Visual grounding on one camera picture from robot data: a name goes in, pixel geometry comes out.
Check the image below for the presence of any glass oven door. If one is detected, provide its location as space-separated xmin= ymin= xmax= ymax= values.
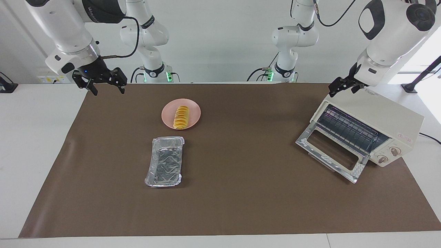
xmin=295 ymin=121 xmax=371 ymax=184

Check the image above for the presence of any pink round plate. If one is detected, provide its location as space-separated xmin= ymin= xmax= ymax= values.
xmin=161 ymin=98 xmax=202 ymax=130

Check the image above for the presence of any black left base cable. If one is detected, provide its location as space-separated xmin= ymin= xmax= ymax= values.
xmin=246 ymin=52 xmax=279 ymax=82

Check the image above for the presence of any white toaster oven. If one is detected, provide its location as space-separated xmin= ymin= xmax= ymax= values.
xmin=309 ymin=83 xmax=425 ymax=168

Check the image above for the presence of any white wall socket box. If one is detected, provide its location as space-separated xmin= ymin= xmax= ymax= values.
xmin=37 ymin=66 xmax=75 ymax=84

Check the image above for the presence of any black stand base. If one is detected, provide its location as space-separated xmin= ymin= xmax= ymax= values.
xmin=0 ymin=71 xmax=19 ymax=94

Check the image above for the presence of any metal oven wire rack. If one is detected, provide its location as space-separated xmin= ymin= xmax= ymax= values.
xmin=316 ymin=103 xmax=383 ymax=155

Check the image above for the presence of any black oven power cable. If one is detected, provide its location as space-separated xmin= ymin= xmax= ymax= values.
xmin=418 ymin=132 xmax=441 ymax=145

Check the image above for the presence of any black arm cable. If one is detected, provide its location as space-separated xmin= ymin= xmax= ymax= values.
xmin=103 ymin=16 xmax=140 ymax=60
xmin=289 ymin=0 xmax=357 ymax=28

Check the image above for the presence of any sliced yellow bread loaf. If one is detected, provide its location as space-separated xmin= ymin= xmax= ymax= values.
xmin=173 ymin=105 xmax=190 ymax=130

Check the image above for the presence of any brown table mat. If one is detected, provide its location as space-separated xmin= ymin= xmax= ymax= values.
xmin=19 ymin=83 xmax=441 ymax=238

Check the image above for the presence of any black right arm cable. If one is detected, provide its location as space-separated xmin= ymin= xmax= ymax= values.
xmin=103 ymin=16 xmax=140 ymax=60

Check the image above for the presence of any black right base cable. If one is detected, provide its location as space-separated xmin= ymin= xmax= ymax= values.
xmin=130 ymin=66 xmax=145 ymax=83

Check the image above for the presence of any aluminium foil tray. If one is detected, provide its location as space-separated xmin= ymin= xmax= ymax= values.
xmin=144 ymin=136 xmax=185 ymax=188

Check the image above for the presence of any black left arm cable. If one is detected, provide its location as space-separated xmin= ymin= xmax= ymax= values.
xmin=289 ymin=0 xmax=357 ymax=28

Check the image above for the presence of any black slanted camera stand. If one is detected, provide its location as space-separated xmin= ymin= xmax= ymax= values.
xmin=401 ymin=55 xmax=441 ymax=94

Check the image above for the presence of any black base cable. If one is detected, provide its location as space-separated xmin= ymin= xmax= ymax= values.
xmin=130 ymin=66 xmax=145 ymax=83
xmin=246 ymin=52 xmax=279 ymax=82

